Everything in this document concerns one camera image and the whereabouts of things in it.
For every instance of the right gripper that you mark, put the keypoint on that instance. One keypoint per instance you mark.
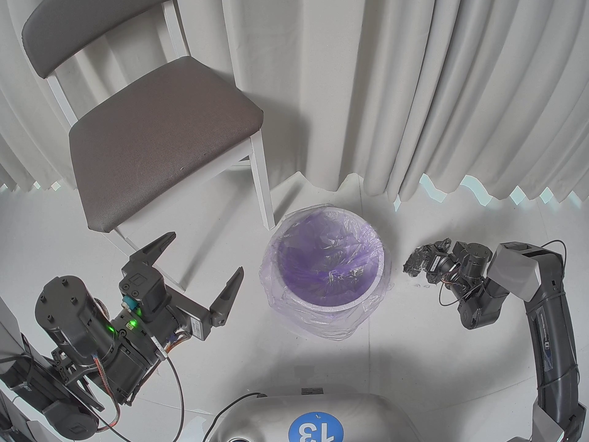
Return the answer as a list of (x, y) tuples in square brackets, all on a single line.
[(439, 269)]

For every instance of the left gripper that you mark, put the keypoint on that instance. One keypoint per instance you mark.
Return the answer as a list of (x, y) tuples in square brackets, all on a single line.
[(184, 320)]

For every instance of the black plastic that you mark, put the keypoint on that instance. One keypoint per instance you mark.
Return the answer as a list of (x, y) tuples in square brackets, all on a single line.
[(416, 260)]

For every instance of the purple plastic bag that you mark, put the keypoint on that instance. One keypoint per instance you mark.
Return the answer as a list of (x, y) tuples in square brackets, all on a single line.
[(322, 265)]

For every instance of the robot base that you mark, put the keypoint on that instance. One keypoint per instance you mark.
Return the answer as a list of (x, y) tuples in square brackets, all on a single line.
[(368, 417)]

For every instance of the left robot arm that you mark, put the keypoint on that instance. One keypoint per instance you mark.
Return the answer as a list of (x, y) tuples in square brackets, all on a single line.
[(64, 311)]

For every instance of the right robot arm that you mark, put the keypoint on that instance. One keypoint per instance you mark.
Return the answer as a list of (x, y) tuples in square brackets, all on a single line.
[(547, 320)]

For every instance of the white trash bin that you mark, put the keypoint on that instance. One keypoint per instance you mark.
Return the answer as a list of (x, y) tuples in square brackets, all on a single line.
[(331, 304)]

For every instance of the clear printed wrapper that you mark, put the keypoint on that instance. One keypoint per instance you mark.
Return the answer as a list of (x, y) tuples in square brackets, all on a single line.
[(421, 285)]

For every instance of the grey white chair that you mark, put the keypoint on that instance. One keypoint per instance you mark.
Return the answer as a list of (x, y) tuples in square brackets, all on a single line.
[(161, 122)]

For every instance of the white curtain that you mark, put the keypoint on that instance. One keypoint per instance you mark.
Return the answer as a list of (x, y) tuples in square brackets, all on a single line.
[(483, 62), (299, 62)]

